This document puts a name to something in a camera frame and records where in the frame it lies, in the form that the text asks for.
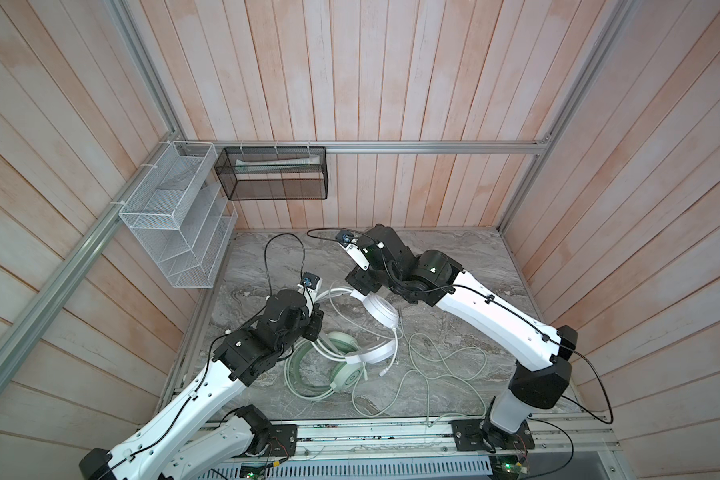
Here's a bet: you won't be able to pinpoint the white headphones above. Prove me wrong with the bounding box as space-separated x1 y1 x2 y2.
308 286 402 366

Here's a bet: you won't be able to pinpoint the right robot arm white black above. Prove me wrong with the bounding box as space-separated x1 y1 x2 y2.
336 224 578 434

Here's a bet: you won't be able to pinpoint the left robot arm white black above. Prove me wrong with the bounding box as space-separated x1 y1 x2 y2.
79 286 323 479

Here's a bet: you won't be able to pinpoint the green headphones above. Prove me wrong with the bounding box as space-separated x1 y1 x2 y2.
284 331 365 402

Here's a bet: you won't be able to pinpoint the black mesh basket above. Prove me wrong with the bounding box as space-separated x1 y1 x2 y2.
214 146 329 202

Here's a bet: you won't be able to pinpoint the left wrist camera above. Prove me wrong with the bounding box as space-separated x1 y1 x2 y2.
300 272 322 313

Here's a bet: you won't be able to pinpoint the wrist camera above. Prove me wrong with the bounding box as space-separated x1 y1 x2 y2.
300 272 322 313
335 229 374 271

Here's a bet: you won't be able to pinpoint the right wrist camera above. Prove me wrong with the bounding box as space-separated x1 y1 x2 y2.
335 229 374 271

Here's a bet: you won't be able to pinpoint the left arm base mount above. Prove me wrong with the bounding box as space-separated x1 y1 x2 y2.
234 405 298 458

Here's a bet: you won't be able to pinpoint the white wire mesh shelf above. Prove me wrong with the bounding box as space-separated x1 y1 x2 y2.
120 141 238 289

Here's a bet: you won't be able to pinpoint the aluminium frame bar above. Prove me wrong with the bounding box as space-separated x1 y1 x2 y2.
187 140 550 155

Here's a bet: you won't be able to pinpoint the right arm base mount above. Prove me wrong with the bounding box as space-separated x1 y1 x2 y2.
450 419 535 453

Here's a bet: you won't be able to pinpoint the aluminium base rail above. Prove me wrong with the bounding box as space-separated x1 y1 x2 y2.
122 415 622 480

